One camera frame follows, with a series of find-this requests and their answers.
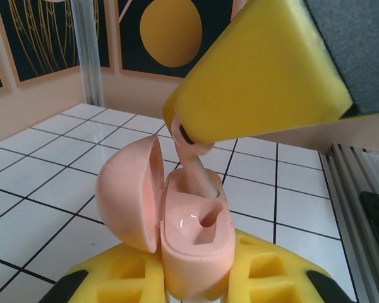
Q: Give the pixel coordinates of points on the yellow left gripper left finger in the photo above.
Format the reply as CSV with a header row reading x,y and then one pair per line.
x,y
113,277

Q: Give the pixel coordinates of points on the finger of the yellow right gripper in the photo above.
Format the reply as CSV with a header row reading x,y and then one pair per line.
x,y
256,79

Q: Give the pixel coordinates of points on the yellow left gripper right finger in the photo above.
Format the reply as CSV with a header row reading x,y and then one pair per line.
x,y
278,277

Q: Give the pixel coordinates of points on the round pink earbud case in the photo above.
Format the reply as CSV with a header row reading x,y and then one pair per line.
x,y
189,252

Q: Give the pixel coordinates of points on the aluminium mounting rail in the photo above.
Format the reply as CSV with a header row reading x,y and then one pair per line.
x,y
344,205

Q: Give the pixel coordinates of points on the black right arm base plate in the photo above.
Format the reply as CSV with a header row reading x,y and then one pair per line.
x,y
376,221

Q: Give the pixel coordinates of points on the aluminium corner post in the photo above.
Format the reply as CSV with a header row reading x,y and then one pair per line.
x,y
88,47

